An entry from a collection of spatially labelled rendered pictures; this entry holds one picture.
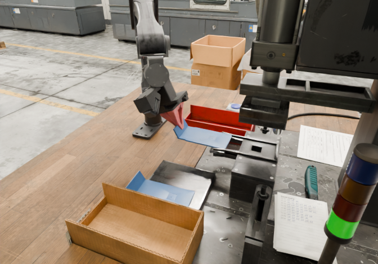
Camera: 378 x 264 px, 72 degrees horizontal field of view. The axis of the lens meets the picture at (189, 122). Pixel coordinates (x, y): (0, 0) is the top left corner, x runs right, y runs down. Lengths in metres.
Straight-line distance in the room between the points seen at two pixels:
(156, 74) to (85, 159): 0.38
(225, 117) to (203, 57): 2.07
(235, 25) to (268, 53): 4.72
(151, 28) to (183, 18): 4.93
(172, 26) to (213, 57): 2.92
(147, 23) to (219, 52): 2.22
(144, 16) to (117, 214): 0.52
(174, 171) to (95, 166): 0.24
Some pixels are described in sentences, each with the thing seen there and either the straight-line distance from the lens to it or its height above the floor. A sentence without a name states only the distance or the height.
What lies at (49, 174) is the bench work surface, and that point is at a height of 0.90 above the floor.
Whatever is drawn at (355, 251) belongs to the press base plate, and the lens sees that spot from 0.68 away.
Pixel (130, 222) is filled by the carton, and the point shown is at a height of 0.90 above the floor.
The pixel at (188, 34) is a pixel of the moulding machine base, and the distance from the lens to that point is 5.65.
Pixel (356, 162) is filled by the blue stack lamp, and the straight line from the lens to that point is 0.40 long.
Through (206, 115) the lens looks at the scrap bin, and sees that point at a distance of 1.00.
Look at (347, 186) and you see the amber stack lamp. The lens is 0.42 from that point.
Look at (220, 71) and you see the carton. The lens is 3.00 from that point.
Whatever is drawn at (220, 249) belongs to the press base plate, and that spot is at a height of 0.90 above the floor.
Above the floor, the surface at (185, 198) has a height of 0.92.
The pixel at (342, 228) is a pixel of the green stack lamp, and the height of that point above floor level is 1.07.
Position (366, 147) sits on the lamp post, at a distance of 0.41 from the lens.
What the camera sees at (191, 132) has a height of 0.99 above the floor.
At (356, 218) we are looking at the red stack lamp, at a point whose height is 1.09.
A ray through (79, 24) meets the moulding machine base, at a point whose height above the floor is 0.32.
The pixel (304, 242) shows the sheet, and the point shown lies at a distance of 0.59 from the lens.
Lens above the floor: 1.39
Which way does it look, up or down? 29 degrees down
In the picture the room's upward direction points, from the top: straight up
